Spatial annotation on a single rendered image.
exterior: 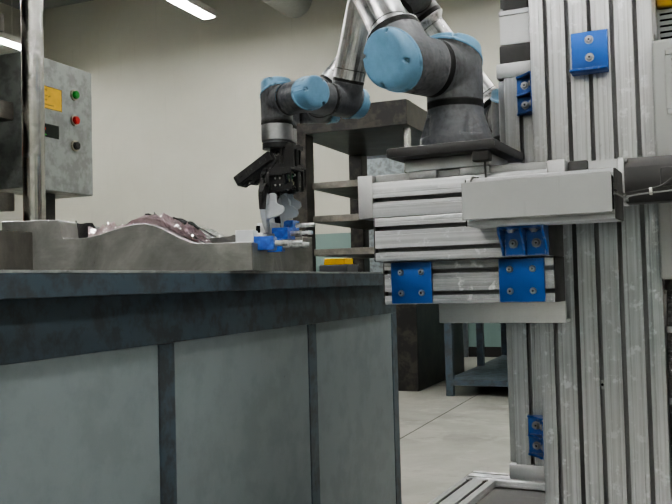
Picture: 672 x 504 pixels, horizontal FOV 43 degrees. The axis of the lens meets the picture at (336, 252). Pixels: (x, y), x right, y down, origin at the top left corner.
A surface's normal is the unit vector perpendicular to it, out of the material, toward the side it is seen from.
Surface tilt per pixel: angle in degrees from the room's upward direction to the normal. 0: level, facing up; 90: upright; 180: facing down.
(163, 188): 90
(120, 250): 90
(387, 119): 90
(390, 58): 96
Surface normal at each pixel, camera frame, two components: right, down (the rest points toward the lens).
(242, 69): -0.39, -0.03
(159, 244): -0.09, -0.04
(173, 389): 0.92, -0.04
